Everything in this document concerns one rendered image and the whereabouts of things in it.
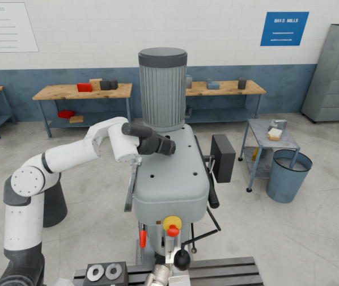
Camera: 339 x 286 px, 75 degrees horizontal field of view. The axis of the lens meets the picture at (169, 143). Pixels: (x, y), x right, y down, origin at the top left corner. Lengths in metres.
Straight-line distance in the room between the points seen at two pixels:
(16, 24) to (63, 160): 4.95
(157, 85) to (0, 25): 4.94
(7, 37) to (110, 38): 1.96
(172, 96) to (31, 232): 0.65
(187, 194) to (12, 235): 0.49
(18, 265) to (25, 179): 0.23
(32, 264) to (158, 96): 0.68
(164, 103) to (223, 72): 4.43
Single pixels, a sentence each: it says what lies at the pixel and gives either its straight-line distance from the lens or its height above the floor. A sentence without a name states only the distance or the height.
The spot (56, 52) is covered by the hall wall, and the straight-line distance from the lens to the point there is 5.33.
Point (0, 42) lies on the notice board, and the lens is 5.74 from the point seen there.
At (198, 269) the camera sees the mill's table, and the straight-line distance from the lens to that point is 1.70.
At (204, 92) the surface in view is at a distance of 4.47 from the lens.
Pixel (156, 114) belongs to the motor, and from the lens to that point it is 0.95.
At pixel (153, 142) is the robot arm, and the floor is 2.00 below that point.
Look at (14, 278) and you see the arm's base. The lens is 0.74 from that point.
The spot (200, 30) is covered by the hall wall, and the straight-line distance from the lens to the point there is 5.02.
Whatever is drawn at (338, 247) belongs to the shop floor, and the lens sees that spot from 3.41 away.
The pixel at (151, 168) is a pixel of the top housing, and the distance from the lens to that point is 0.77.
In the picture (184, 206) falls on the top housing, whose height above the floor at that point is 1.83.
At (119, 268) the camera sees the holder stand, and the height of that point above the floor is 1.10.
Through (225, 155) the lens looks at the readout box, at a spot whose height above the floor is 1.71.
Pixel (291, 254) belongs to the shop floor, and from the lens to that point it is 3.07.
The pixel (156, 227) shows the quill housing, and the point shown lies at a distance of 1.02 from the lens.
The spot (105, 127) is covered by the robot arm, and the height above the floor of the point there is 2.08.
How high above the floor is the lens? 2.38
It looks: 33 degrees down
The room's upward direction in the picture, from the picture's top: straight up
